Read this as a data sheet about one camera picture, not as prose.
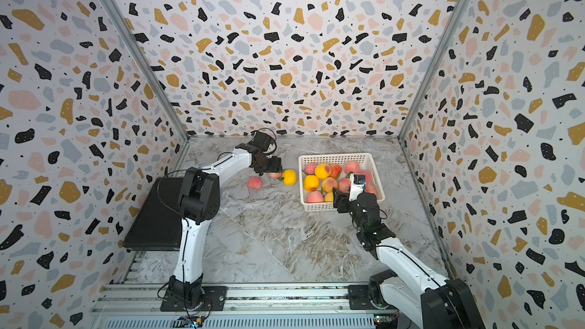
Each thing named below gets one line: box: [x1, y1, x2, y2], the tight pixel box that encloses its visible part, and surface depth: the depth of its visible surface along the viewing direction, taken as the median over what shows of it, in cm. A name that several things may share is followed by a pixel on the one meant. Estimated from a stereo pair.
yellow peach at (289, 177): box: [282, 169, 298, 187], surface depth 102 cm
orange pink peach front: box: [324, 191, 335, 203], surface depth 95 cm
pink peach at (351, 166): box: [343, 159, 361, 175], surface depth 105 cm
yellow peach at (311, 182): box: [303, 174, 320, 192], surface depth 99 cm
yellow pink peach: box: [321, 176, 339, 193], surface depth 99 cm
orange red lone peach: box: [329, 163, 343, 179], surface depth 105 cm
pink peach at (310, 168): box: [304, 162, 317, 176], surface depth 105 cm
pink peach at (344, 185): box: [338, 178, 352, 193], surface depth 99 cm
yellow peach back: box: [314, 162, 332, 180], surface depth 101 cm
